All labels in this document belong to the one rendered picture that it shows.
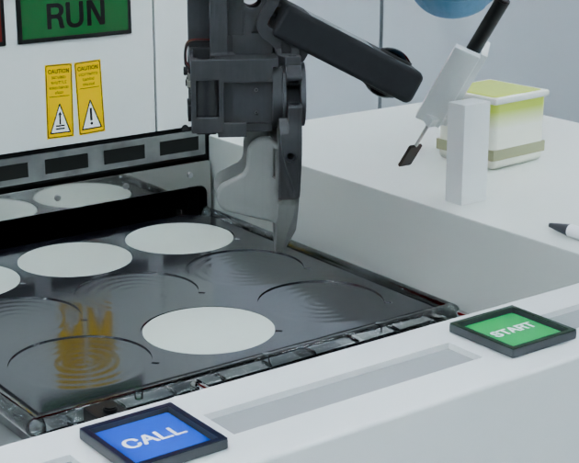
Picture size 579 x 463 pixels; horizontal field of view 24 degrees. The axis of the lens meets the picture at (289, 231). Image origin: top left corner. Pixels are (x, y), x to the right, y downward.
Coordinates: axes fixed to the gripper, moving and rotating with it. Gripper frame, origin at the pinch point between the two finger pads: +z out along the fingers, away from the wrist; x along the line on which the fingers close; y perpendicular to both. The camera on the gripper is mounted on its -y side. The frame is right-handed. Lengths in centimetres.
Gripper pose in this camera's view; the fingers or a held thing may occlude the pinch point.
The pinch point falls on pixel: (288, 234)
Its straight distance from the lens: 100.0
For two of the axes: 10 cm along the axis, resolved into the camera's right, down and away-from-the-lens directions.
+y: -9.9, 0.3, -1.0
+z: 0.0, 9.6, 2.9
